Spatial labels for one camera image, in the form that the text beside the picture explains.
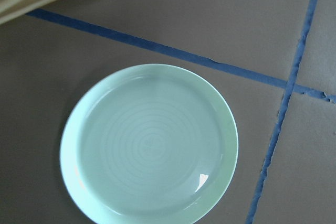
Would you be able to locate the light green plate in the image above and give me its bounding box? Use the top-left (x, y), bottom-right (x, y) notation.
top-left (59, 64), bottom-right (239, 223)

